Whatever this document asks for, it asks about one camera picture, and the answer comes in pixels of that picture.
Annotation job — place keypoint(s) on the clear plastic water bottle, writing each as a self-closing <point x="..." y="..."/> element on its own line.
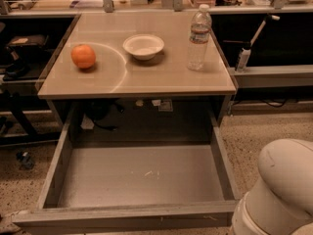
<point x="198" y="37"/>

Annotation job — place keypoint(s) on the black chair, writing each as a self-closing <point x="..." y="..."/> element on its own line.
<point x="26" y="53"/>

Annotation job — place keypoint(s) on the white sneaker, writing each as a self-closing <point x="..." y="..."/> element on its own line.
<point x="7" y="226"/>

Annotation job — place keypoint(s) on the grey drawer cabinet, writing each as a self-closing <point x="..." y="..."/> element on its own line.
<point x="118" y="75"/>

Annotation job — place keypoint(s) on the white bowl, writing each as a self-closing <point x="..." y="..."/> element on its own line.
<point x="143" y="47"/>

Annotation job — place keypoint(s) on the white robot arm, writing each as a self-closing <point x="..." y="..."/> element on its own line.
<point x="281" y="200"/>

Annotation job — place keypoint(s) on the orange fruit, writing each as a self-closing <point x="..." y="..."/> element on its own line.
<point x="83" y="56"/>

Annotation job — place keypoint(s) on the grey top drawer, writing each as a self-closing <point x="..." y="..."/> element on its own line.
<point x="154" y="171"/>

